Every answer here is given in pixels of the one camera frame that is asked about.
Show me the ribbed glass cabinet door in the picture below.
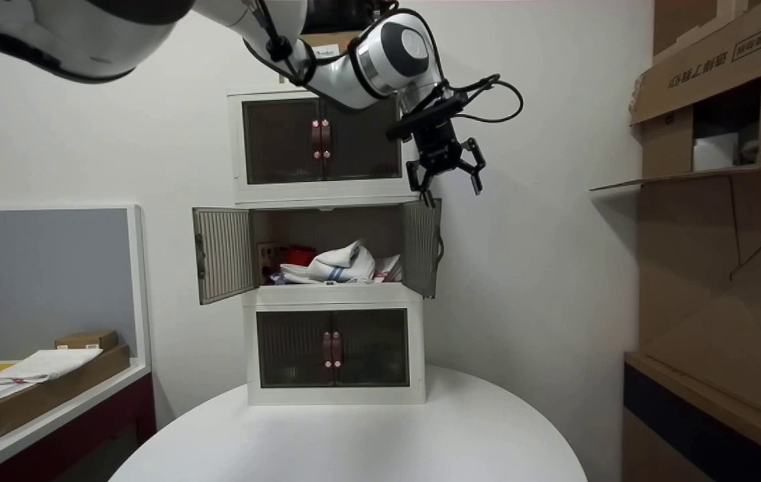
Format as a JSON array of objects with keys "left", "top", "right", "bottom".
[
  {"left": 319, "top": 94, "right": 403, "bottom": 182},
  {"left": 237, "top": 94, "right": 324, "bottom": 189},
  {"left": 328, "top": 309, "right": 413, "bottom": 391},
  {"left": 398, "top": 198, "right": 445, "bottom": 304},
  {"left": 190, "top": 203, "right": 260, "bottom": 309},
  {"left": 253, "top": 312, "right": 334, "bottom": 391}
]

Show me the white cloth bag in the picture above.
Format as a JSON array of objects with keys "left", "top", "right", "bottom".
[{"left": 272, "top": 238, "right": 379, "bottom": 289}]

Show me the white three-tier cabinet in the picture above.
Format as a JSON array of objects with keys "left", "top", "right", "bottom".
[{"left": 226, "top": 83, "right": 429, "bottom": 407}]

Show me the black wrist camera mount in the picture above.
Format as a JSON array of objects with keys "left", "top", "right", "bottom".
[{"left": 382, "top": 87, "right": 473, "bottom": 146}]

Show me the beige box with dials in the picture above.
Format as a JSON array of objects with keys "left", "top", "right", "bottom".
[{"left": 253, "top": 238, "right": 277, "bottom": 284}]

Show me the flat cardboard box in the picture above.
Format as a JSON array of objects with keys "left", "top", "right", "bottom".
[{"left": 0, "top": 341, "right": 134, "bottom": 450}]

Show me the white and maroon counter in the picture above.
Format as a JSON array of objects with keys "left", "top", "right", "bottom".
[{"left": 0, "top": 357, "right": 161, "bottom": 482}]

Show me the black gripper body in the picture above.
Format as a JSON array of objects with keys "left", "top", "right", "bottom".
[{"left": 403, "top": 112, "right": 486, "bottom": 189}]

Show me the red round object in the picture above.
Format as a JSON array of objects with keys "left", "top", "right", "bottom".
[{"left": 271, "top": 245, "right": 320, "bottom": 270}]

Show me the plain cardboard box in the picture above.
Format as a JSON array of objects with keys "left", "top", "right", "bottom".
[{"left": 650, "top": 0, "right": 758, "bottom": 59}]

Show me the grey partition panel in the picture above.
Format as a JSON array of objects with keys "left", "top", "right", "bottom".
[{"left": 0, "top": 202, "right": 151, "bottom": 371}]

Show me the large folded cardboard sheet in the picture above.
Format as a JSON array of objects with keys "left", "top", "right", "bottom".
[{"left": 632, "top": 163, "right": 761, "bottom": 443}]

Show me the small cardboard piece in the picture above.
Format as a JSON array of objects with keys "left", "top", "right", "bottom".
[{"left": 50, "top": 331, "right": 123, "bottom": 353}]

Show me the long printed cardboard box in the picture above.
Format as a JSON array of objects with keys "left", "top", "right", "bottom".
[{"left": 628, "top": 0, "right": 761, "bottom": 130}]

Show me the white paper sheet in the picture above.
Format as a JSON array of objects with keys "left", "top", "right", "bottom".
[{"left": 0, "top": 347, "right": 105, "bottom": 388}]

